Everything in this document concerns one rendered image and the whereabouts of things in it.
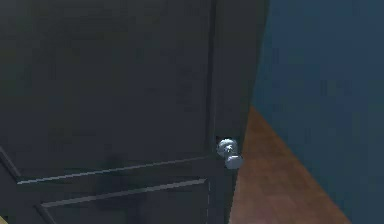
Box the dark grey panelled door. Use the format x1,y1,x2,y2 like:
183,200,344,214
0,0,272,224

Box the silver round door knob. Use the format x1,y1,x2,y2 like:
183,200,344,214
216,137,244,171

